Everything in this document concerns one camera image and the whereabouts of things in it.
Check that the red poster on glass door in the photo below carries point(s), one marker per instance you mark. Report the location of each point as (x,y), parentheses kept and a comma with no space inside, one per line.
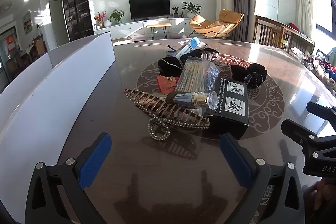
(11,41)

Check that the black box with picture labels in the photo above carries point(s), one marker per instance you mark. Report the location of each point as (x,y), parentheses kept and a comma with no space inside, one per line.
(228,121)

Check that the black velvet pearl-trim scrunchie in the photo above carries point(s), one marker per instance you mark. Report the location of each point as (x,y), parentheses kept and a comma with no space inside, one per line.
(169,69)

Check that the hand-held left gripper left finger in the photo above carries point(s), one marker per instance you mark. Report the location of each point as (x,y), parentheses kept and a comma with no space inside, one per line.
(95,161)

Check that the white door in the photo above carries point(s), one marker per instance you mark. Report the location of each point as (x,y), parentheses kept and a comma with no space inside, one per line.
(57,24)

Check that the clear rhinestone hair claw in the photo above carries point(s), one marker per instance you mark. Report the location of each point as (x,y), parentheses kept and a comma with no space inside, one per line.
(210,54)

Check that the black velvet bead-trim scrunchie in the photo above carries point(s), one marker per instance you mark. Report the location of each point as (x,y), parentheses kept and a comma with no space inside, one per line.
(244,71)

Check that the gold beaded hair clip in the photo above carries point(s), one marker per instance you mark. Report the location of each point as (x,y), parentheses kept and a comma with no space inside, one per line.
(155,104)

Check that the pile of assorted clutter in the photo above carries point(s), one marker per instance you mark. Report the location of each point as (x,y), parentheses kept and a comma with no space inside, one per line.
(323,66)

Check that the white television cabinet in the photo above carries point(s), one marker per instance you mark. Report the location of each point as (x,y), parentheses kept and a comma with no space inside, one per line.
(126,27)

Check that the person's right hand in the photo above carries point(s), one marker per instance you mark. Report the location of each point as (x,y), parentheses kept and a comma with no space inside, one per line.
(319,192)

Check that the black glass display cabinet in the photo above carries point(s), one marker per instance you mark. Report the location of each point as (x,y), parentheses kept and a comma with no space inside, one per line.
(77,3)

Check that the framed wall painting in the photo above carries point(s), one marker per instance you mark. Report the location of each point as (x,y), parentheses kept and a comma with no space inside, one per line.
(27,23)

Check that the clear bag of cotton swabs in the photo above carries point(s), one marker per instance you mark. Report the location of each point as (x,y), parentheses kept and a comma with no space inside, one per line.
(194,77)

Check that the small potted plant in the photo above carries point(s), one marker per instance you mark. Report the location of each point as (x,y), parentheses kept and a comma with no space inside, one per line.
(175,10)

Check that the red flower arrangement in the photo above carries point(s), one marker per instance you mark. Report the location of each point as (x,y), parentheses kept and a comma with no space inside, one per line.
(99,18)

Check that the blue and white carton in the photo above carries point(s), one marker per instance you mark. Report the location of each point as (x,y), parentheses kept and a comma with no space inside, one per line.
(187,48)

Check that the white round vase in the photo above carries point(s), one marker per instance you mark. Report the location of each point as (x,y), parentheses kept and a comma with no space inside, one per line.
(107,24)

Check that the brown patterned desktop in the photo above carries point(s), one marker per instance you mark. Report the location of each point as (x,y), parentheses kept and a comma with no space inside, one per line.
(157,174)

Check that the round ceiling lamp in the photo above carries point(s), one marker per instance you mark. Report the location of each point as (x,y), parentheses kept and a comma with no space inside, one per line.
(5,7)

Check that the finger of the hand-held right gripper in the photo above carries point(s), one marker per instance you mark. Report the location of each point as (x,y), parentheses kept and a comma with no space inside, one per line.
(294,128)
(317,108)

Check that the white curtain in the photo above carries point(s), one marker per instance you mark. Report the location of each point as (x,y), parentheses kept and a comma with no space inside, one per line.
(302,3)

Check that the wooden bench with metal legs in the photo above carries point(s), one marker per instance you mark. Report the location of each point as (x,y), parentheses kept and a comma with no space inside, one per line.
(158,25)

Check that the orange lounge chair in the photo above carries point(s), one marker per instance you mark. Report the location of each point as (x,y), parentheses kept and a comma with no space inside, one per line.
(225,18)

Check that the broad-leaf potted plant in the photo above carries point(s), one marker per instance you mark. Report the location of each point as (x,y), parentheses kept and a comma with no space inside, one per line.
(191,7)

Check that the flat screen television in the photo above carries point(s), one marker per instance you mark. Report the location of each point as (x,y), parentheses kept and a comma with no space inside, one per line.
(149,7)

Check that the wooden slatted chair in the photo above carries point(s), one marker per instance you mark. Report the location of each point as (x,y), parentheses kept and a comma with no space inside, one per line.
(265,29)
(296,40)

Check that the bushy green potted plant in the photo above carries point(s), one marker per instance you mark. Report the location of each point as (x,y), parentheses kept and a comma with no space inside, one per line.
(117,15)

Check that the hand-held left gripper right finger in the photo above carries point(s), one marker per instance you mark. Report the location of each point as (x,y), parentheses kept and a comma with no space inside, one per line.
(236,158)

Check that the red pouch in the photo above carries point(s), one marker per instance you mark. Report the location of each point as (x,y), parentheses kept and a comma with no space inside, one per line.
(166,83)

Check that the dark framed window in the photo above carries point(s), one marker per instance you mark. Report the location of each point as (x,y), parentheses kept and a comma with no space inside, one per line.
(325,11)

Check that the gold cosmetic tube clear cap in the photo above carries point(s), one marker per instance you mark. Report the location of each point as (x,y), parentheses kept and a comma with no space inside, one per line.
(183,99)

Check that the white cardboard storage box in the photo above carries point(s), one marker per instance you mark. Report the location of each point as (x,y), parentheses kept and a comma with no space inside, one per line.
(39,108)

